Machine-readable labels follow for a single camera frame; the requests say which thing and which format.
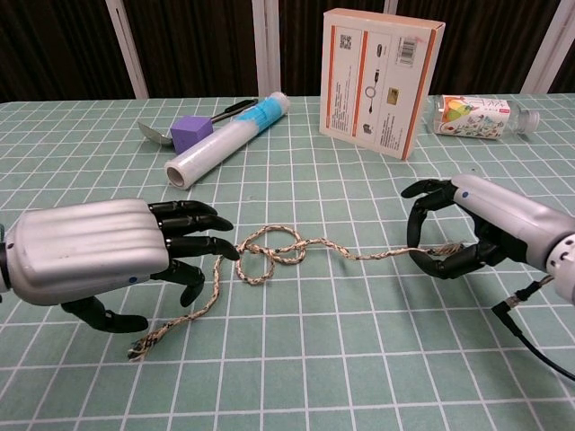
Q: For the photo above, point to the green white grid tablecloth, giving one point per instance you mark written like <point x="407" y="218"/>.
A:
<point x="314" y="350"/>

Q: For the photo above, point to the clear bottle with colourful label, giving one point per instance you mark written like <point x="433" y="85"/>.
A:
<point x="471" y="116"/>

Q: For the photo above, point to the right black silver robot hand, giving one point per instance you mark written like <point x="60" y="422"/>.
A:
<point x="512" y="220"/>

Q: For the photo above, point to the clear plastic wrap roll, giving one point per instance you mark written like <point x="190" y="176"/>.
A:
<point x="215" y="146"/>

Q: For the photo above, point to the dark brown curtain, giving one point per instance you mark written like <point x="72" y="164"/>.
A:
<point x="197" y="45"/>

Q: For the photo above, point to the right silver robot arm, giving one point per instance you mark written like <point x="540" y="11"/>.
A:
<point x="563" y="265"/>

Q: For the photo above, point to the white frame post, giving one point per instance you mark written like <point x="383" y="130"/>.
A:
<point x="128" y="54"/>
<point x="550" y="49"/>
<point x="267" y="49"/>
<point x="391" y="5"/>

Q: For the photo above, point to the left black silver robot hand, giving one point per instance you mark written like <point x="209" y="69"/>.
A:
<point x="85" y="251"/>

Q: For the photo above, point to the white orange cardboard box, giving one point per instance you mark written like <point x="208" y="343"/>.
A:
<point x="373" y="85"/>

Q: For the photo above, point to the purple cube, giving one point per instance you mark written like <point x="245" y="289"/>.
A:
<point x="188" y="132"/>

